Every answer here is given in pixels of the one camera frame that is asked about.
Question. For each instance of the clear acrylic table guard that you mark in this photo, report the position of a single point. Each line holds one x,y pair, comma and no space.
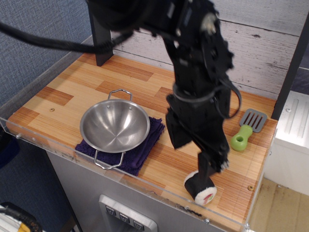
50,119

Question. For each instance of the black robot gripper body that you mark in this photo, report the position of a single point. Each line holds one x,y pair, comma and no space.
202,117

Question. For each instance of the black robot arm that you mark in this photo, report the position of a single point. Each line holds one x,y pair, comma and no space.
191,33

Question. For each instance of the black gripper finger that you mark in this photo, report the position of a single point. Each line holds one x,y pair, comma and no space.
178,136
211,162

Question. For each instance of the yellow object at corner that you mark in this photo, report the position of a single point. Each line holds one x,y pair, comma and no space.
23,228

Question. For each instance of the purple folded cloth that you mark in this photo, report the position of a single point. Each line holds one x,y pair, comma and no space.
134,159

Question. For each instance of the plush sushi roll toy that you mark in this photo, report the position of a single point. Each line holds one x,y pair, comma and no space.
200,187

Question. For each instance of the black upright post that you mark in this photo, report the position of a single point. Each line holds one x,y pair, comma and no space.
100,37
292,70

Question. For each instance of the black left upright post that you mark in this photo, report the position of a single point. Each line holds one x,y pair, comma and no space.
100,37

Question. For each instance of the black right upright post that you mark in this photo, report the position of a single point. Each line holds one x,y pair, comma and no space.
292,70

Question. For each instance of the stainless steel two-handled bowl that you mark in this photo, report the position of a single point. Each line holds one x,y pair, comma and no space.
115,125

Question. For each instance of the silver toy fridge cabinet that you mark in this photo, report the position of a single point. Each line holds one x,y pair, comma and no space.
103,201

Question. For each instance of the green grey toy spatula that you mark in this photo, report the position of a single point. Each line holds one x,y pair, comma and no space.
252,121

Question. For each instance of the white ribbed side appliance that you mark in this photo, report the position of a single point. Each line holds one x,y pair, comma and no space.
288,161

